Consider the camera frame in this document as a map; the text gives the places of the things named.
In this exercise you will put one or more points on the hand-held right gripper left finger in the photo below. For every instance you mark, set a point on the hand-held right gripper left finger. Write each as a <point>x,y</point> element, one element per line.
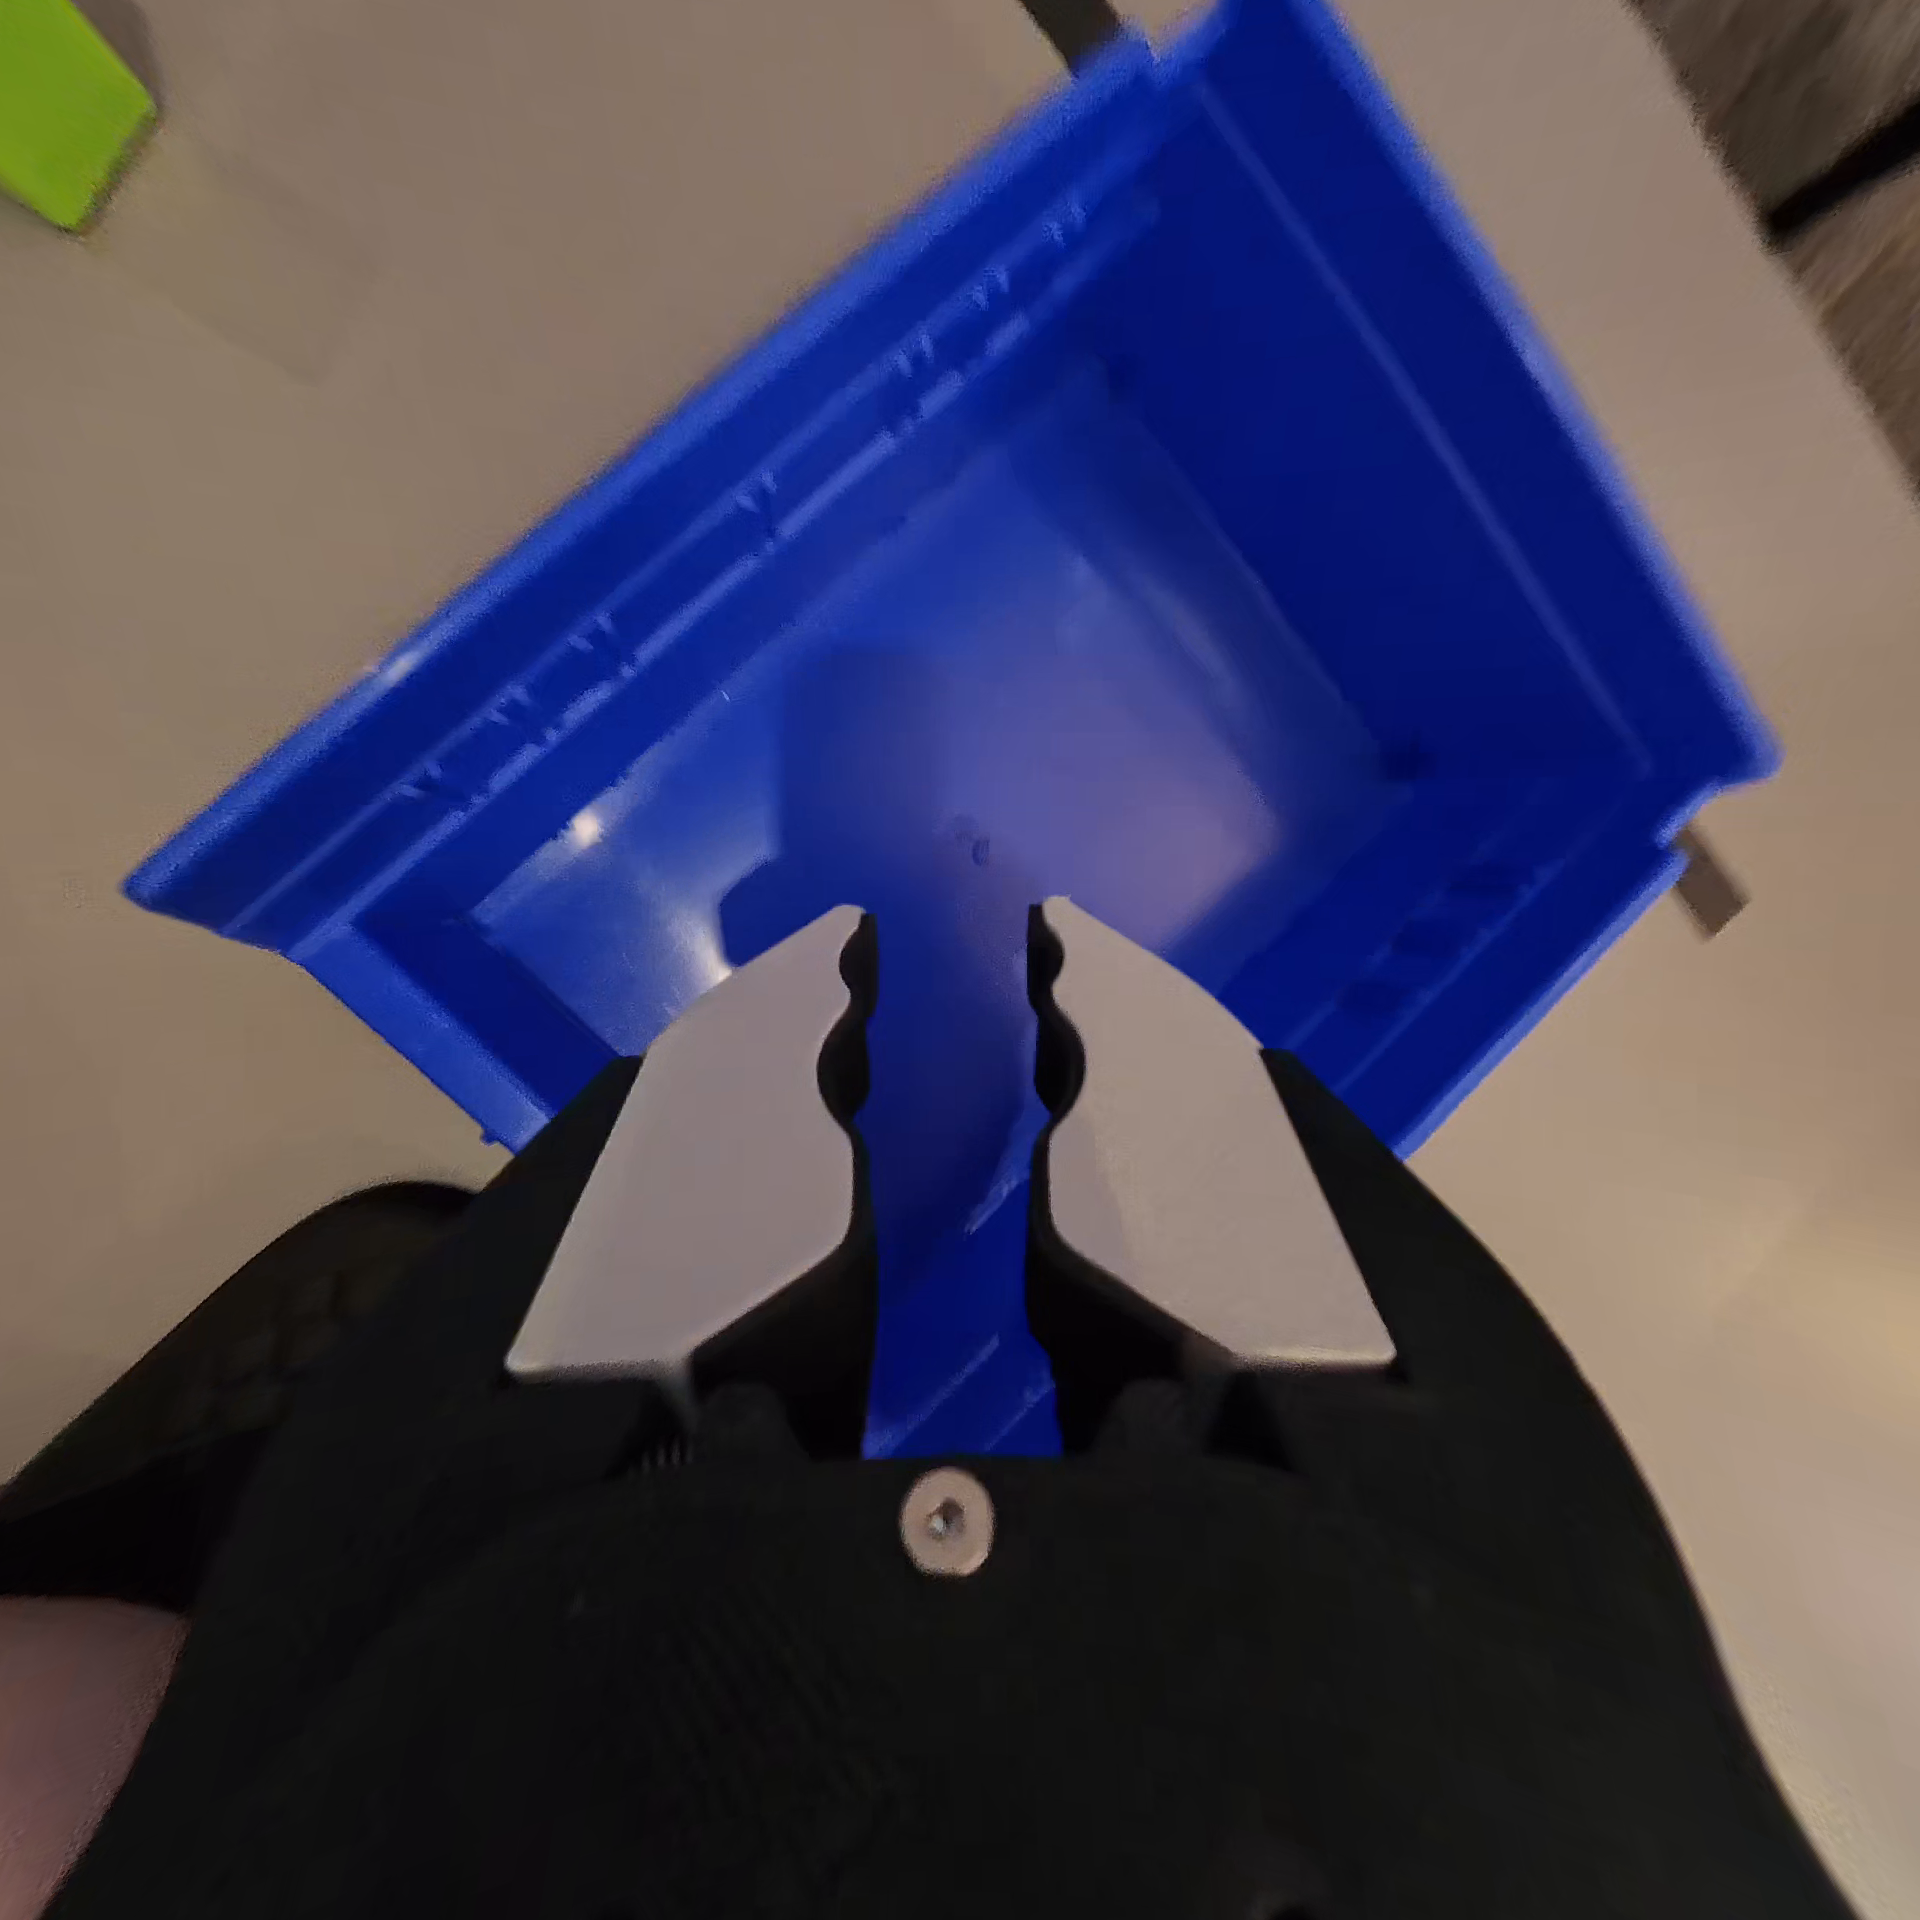
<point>691,1200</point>

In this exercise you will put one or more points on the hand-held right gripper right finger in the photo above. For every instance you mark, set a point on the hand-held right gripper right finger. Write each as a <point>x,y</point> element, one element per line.
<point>1217,1200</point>

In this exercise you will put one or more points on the blue plastic bin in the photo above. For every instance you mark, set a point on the blue plastic bin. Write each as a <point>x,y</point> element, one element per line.
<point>1200,450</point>

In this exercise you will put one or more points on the green magnetic cube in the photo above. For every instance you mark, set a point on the green magnetic cube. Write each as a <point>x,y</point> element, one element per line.
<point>60,105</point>

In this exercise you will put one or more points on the black textured mat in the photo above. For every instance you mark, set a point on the black textured mat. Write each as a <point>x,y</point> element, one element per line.
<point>240,1381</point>

